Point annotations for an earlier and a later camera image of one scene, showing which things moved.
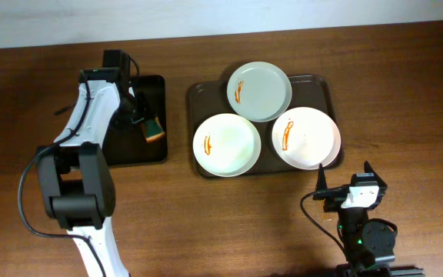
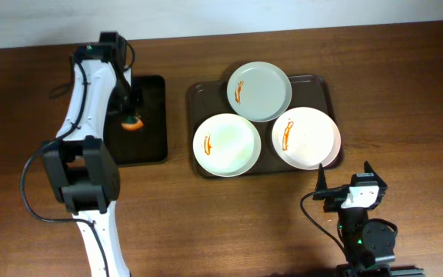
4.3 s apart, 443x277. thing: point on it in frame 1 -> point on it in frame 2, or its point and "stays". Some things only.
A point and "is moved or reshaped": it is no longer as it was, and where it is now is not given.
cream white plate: x=227 y=145 stays
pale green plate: x=260 y=91 stays
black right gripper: x=331 y=196 stays
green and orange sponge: x=152 y=129 is moved or reshaped
